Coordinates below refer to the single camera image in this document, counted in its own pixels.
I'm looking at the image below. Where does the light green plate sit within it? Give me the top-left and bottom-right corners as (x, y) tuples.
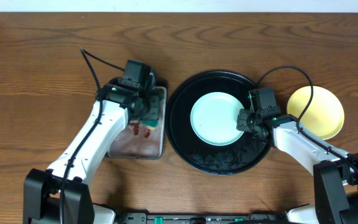
(190, 92), (244, 146)

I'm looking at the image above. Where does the yellow plate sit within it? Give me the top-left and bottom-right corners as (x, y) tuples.
(287, 86), (344, 140)

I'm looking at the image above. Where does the green yellow sponge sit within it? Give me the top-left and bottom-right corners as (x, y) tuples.
(140, 119), (159, 130)

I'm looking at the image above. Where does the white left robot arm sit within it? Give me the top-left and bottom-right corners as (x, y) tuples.
(23, 83), (167, 223)

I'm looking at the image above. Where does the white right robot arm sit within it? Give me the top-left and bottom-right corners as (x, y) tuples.
(237, 109), (358, 223)

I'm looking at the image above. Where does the black rectangular water tray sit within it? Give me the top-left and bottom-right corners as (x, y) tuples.
(106, 79), (168, 159)

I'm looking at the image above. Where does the round black tray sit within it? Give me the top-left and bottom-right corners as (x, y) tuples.
(165, 70), (271, 175)

